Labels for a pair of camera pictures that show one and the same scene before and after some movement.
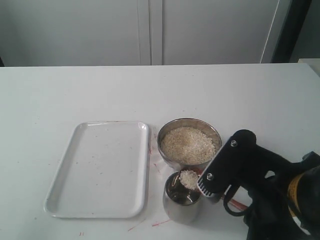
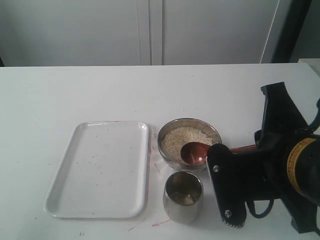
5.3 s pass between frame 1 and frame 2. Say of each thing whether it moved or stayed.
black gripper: moved
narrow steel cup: stayed
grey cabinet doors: stayed
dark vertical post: stayed
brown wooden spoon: moved
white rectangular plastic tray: stayed
